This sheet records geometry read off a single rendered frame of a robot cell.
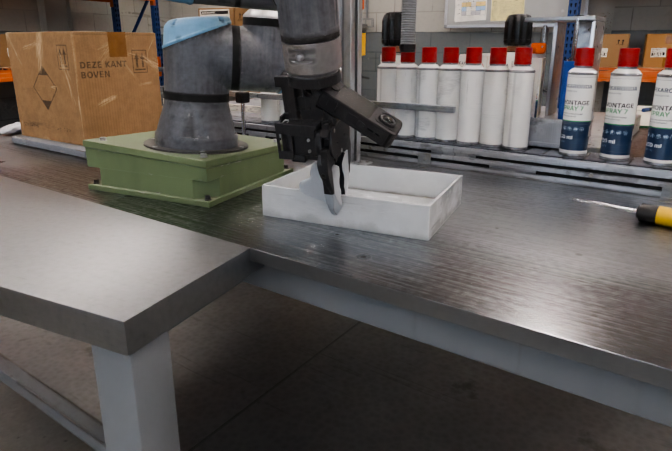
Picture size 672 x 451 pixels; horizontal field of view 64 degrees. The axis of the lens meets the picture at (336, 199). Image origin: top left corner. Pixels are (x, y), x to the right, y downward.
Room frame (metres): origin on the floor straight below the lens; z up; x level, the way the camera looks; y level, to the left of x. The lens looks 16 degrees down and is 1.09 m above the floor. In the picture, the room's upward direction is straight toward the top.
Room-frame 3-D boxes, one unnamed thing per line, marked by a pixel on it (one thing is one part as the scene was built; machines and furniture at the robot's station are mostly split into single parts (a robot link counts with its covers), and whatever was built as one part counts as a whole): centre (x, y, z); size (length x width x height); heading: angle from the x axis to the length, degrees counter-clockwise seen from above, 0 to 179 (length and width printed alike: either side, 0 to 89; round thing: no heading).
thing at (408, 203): (0.84, -0.05, 0.86); 0.27 x 0.20 x 0.05; 65
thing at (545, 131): (1.16, -0.47, 1.01); 0.14 x 0.13 x 0.26; 55
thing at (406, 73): (1.27, -0.16, 0.98); 0.05 x 0.05 x 0.20
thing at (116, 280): (1.07, 0.42, 0.81); 0.90 x 0.90 x 0.04; 65
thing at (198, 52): (1.00, 0.24, 1.07); 0.13 x 0.12 x 0.14; 103
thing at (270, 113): (1.51, 0.18, 0.98); 0.05 x 0.05 x 0.20
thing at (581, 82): (1.05, -0.47, 0.98); 0.05 x 0.05 x 0.20
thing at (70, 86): (1.47, 0.67, 0.99); 0.30 x 0.24 x 0.27; 56
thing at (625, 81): (1.01, -0.53, 0.98); 0.05 x 0.05 x 0.20
